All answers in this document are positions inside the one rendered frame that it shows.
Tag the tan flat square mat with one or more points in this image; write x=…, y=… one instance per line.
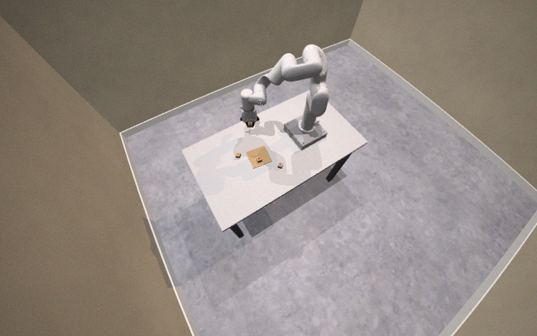
x=260, y=151

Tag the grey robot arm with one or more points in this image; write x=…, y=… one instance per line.
x=314, y=67

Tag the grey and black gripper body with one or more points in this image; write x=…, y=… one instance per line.
x=249, y=117

